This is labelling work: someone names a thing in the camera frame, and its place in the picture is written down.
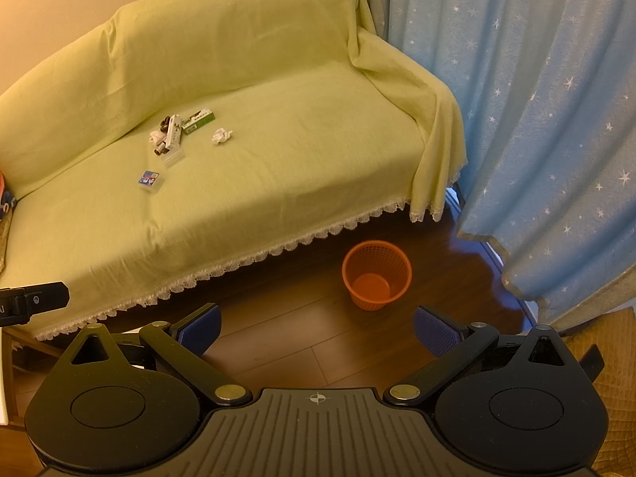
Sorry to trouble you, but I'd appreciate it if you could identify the orange mesh basket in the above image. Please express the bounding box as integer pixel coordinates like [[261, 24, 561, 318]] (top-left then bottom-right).
[[341, 240, 413, 313]]

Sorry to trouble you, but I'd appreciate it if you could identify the colourful toy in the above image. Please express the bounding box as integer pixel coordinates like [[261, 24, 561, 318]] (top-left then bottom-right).
[[0, 171, 18, 232]]

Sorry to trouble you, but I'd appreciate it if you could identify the blue star curtain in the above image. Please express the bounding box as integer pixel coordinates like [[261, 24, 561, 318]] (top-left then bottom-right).
[[388, 0, 636, 331]]

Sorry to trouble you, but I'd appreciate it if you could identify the blue white medicine box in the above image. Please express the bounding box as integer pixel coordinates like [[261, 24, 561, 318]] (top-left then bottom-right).
[[168, 115, 184, 155]]

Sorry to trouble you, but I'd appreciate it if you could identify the yellow quilted cloth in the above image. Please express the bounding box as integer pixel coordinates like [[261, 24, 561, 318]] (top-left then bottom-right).
[[564, 308, 636, 477]]

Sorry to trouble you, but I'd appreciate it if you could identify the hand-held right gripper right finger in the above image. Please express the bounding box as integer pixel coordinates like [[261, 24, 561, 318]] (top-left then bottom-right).
[[384, 306, 571, 405]]

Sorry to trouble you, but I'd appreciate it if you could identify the green covered sofa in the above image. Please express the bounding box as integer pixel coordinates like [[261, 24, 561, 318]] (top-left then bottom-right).
[[0, 0, 469, 341]]

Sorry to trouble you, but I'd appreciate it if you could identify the green white box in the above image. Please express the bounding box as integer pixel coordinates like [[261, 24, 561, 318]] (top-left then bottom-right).
[[181, 108, 216, 136]]

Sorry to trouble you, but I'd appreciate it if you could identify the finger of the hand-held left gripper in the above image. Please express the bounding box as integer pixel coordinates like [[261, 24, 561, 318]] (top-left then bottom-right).
[[15, 282, 70, 316]]

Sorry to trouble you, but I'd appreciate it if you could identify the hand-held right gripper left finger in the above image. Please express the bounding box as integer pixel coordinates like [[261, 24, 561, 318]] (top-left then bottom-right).
[[67, 303, 254, 405]]

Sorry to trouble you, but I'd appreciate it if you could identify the wooden furniture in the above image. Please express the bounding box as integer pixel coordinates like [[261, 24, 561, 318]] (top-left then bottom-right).
[[0, 325, 55, 428]]

